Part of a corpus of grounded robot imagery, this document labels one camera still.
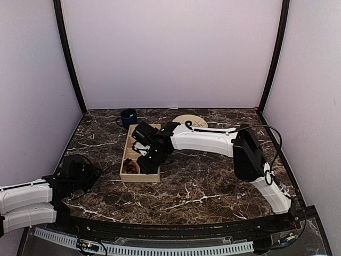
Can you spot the white slotted cable duct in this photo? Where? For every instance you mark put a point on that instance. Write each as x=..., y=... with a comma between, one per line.
x=134, y=246

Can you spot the black left corner frame post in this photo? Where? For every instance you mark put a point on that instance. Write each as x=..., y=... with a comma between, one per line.
x=67, y=55

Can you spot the blue enamel mug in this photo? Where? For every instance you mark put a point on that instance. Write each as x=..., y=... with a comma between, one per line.
x=124, y=120

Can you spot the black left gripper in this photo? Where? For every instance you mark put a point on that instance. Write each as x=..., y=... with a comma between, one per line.
x=94, y=175

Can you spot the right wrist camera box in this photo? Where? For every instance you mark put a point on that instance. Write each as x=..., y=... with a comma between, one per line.
x=140, y=148

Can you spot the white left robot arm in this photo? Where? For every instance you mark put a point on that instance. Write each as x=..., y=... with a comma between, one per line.
x=40, y=201

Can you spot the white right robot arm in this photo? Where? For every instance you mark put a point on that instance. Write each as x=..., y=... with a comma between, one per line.
x=250, y=165

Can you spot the black corner frame post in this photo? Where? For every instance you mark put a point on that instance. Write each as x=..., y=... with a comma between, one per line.
x=275, y=56
x=67, y=55

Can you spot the bird pattern ceramic plate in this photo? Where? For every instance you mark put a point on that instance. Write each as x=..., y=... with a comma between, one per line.
x=196, y=120

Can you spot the black red yellow argyle sock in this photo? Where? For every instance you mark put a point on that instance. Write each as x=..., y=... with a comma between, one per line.
x=129, y=166

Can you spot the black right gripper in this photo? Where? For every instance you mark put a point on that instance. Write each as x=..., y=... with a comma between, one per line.
x=146, y=167

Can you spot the black right corner frame post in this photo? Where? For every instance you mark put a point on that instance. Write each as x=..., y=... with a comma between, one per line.
x=275, y=56

